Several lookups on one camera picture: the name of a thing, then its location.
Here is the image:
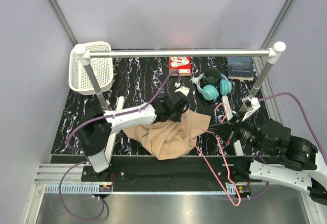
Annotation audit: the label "white plastic basket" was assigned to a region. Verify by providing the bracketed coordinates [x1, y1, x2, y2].
[68, 41, 113, 95]

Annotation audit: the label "teal headphones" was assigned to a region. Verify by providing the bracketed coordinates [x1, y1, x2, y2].
[191, 74, 232, 101]

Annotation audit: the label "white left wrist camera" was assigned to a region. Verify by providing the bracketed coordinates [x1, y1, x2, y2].
[174, 82, 190, 97]

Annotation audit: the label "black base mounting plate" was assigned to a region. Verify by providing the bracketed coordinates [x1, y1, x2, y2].
[81, 155, 264, 193]

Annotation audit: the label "dark blue book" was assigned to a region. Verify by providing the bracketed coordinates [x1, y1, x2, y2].
[227, 57, 254, 81]

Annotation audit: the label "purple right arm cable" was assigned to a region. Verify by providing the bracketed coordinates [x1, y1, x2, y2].
[237, 92, 327, 202]

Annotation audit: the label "dark green cup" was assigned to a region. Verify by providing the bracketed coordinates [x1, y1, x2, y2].
[201, 67, 221, 86]

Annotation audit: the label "beige t shirt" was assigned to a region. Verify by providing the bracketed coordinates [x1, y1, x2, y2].
[123, 110, 211, 160]

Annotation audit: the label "white and silver clothes rack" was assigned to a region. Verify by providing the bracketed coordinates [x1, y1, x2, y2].
[66, 41, 286, 157]

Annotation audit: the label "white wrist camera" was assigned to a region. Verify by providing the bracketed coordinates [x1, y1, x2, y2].
[174, 82, 190, 97]
[242, 95, 261, 121]

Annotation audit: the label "pink wire hanger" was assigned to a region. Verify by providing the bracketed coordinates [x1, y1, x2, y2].
[181, 102, 242, 207]

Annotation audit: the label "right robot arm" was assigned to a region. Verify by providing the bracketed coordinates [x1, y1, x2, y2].
[209, 116, 326, 205]

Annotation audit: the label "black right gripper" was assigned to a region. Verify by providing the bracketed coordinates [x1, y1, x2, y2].
[207, 110, 273, 156]

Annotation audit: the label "red book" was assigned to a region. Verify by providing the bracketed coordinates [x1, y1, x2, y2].
[169, 57, 192, 76]

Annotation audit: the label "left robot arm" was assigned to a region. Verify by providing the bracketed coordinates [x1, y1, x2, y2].
[73, 89, 189, 181]

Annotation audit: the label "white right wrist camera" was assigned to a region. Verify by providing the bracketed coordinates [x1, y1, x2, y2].
[242, 95, 261, 121]

